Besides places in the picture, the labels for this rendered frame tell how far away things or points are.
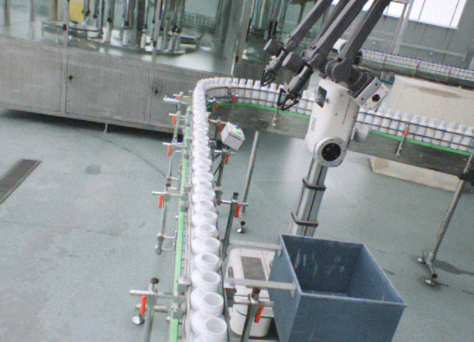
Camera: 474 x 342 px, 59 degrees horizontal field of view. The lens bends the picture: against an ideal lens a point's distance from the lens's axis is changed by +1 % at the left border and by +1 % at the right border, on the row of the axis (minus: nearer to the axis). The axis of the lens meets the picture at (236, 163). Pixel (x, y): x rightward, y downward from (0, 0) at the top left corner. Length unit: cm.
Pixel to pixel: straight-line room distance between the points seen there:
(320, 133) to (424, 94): 349
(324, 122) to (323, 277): 77
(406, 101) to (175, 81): 274
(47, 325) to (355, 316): 160
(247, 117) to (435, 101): 295
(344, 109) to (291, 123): 112
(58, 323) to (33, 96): 314
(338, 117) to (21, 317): 184
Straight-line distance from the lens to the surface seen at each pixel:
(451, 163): 325
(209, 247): 88
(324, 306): 124
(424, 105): 546
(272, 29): 664
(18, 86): 509
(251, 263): 250
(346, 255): 155
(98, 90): 486
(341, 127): 203
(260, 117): 307
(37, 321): 243
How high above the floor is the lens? 163
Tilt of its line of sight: 20 degrees down
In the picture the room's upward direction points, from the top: 11 degrees clockwise
